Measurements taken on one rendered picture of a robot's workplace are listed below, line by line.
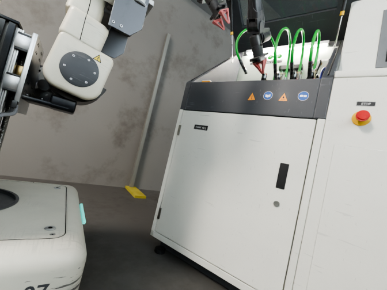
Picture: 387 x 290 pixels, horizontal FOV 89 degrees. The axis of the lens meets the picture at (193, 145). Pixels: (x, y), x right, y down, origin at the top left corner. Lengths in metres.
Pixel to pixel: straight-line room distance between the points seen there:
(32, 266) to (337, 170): 0.89
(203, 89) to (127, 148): 1.53
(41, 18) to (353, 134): 2.50
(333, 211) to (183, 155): 0.67
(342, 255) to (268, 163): 0.37
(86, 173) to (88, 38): 1.81
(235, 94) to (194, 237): 0.71
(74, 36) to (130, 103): 1.74
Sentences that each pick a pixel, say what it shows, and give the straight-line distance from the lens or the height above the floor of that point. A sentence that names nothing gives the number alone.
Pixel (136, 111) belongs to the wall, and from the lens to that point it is 2.44.
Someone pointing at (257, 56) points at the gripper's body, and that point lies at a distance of 1.22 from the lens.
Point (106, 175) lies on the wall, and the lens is 2.42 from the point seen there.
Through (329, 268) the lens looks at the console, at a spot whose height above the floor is 0.29.
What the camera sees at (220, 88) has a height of 0.91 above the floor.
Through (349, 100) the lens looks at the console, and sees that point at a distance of 0.90.
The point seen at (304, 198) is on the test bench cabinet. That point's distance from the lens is 0.85.
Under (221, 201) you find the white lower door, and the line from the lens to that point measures 0.93.
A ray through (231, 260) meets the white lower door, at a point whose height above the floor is 0.16.
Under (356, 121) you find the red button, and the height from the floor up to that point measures 0.79.
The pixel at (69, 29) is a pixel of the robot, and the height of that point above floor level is 0.82.
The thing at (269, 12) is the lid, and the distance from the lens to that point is 1.66.
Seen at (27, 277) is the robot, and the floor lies 0.23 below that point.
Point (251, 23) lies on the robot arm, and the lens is 1.21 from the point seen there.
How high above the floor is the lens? 0.55
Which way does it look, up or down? 3 degrees up
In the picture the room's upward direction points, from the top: 13 degrees clockwise
